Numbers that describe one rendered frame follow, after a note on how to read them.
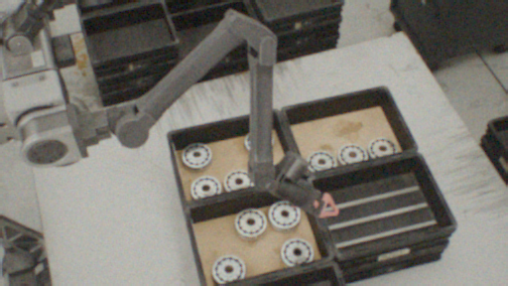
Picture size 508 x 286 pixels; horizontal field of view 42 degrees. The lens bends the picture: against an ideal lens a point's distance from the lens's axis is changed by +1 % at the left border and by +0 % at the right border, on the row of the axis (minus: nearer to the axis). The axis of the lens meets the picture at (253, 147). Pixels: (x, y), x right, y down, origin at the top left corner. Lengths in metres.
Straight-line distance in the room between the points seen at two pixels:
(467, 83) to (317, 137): 1.58
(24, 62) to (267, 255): 0.93
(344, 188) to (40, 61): 1.08
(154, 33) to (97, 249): 1.25
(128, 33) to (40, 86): 1.61
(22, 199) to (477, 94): 2.38
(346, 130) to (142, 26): 1.28
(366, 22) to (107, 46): 1.57
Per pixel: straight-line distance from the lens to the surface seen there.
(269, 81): 1.67
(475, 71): 3.87
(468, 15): 3.52
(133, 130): 1.61
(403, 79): 2.77
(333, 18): 3.26
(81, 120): 1.62
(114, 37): 3.23
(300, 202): 1.86
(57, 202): 2.46
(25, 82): 1.68
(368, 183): 2.28
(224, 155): 2.32
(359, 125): 2.42
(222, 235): 2.15
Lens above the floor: 2.73
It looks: 54 degrees down
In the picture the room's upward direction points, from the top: straight up
